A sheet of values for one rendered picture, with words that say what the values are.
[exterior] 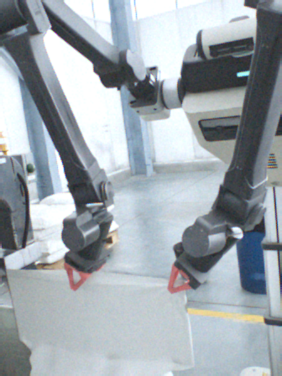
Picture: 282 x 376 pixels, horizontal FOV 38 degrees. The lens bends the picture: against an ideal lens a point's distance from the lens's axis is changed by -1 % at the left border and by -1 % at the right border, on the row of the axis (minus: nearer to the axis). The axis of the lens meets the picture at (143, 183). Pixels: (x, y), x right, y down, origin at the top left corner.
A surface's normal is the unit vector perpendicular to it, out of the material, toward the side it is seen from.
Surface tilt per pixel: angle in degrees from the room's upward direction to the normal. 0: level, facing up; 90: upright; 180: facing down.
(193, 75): 130
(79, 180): 111
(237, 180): 102
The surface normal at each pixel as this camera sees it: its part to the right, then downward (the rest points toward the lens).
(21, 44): -0.34, 0.54
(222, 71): -0.27, 0.78
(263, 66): -0.74, 0.40
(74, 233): -0.43, 0.22
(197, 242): -0.65, 0.01
